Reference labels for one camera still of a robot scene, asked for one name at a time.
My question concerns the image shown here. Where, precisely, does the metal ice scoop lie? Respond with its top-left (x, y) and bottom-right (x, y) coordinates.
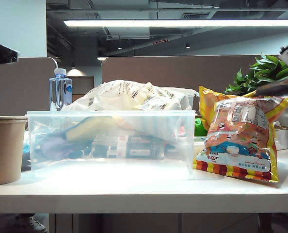
top-left (255, 77), bottom-right (288, 97)

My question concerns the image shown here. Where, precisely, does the white cardboard box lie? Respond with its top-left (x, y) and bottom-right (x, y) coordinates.
top-left (273, 121), bottom-right (288, 150)

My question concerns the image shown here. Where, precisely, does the black labelled box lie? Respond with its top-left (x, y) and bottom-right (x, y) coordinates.
top-left (92, 134), bottom-right (168, 160)

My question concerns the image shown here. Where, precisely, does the transparent plastic storage box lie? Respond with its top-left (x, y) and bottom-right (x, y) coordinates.
top-left (26, 110), bottom-right (197, 180)

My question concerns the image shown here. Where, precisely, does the green leafy potted plant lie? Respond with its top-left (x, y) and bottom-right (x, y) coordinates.
top-left (225, 54), bottom-right (288, 97)

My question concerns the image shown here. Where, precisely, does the cartoon print snack bag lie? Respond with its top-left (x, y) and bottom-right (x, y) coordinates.
top-left (192, 96), bottom-right (288, 183)

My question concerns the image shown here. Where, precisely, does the yellow orange snack bag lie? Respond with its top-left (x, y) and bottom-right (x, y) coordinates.
top-left (198, 85), bottom-right (256, 132)

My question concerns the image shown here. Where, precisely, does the translucent tub with lid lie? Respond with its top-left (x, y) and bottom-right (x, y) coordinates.
top-left (163, 86), bottom-right (200, 111)

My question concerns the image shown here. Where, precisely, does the long ceiling light strip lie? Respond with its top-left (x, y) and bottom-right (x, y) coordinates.
top-left (63, 19), bottom-right (288, 27)

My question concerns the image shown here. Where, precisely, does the green plastic bag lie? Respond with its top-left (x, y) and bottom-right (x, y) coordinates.
top-left (194, 117), bottom-right (209, 137)

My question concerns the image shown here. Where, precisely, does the brown wide desk partition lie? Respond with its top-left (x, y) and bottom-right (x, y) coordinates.
top-left (101, 55), bottom-right (283, 117)

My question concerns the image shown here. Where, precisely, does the white printed plastic bag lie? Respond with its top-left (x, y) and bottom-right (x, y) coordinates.
top-left (61, 79), bottom-right (193, 144)

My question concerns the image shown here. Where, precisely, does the wooden background cabinet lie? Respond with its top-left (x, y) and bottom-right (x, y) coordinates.
top-left (71, 76), bottom-right (95, 102)

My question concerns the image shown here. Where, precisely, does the yellow sponge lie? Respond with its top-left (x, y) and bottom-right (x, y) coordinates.
top-left (65, 116), bottom-right (113, 143)

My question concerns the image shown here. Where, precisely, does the clear water bottle white cap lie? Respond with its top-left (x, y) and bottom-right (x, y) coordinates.
top-left (48, 68), bottom-right (73, 112)

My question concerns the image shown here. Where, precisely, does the purple cloth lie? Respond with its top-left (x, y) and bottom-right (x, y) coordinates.
top-left (37, 137), bottom-right (86, 160)

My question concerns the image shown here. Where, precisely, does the grey desk partition rounded corner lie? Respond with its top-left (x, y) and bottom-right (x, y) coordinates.
top-left (0, 57), bottom-right (60, 117)

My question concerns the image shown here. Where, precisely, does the light blue plastic bag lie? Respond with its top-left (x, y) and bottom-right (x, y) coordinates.
top-left (22, 135), bottom-right (32, 153)

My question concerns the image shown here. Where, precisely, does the brown paper cup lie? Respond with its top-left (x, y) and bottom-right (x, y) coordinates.
top-left (0, 116), bottom-right (28, 186)

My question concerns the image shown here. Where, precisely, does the white sneaker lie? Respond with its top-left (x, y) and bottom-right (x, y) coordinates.
top-left (17, 215), bottom-right (49, 233)

